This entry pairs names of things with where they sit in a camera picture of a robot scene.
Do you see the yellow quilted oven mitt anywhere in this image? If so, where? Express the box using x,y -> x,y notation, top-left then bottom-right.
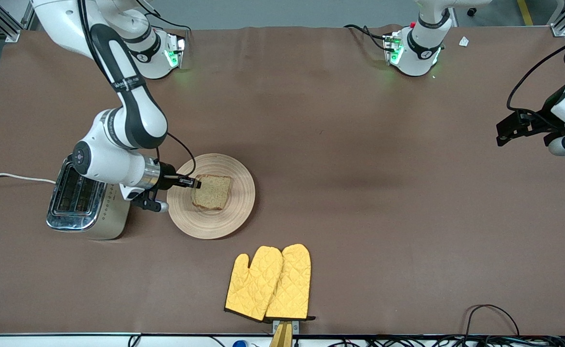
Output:
264,243 -> 315,322
224,246 -> 284,322

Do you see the beige chrome toaster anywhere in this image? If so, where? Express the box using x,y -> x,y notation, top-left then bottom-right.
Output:
46,158 -> 131,240

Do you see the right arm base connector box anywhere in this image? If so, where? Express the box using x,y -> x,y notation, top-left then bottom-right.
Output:
164,33 -> 186,69

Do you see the brown table cover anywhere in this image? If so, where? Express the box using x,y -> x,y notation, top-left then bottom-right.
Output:
0,24 -> 565,336

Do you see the black looped cable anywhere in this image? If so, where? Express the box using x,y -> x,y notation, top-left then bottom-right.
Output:
464,304 -> 521,338

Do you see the black left arm base cable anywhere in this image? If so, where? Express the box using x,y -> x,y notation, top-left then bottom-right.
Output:
344,24 -> 389,51

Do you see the white toaster power cable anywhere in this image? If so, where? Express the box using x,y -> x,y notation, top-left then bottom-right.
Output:
0,172 -> 56,185

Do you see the black right arm base cable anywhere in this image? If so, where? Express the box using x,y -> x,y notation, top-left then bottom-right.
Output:
135,0 -> 191,37

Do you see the round wooden plate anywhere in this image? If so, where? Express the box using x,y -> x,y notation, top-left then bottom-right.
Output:
167,153 -> 256,240

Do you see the wooden stick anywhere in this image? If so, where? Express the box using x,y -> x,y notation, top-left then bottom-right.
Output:
269,322 -> 293,347

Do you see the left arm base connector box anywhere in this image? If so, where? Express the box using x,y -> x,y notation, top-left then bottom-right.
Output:
383,31 -> 403,66

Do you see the brown toast slice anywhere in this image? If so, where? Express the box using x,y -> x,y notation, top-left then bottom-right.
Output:
191,174 -> 233,211

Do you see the black arm base cable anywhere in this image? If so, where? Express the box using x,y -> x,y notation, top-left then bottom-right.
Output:
344,24 -> 389,51
135,0 -> 191,37

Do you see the black cable bundle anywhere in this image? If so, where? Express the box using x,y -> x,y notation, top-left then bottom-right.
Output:
328,335 -> 565,347

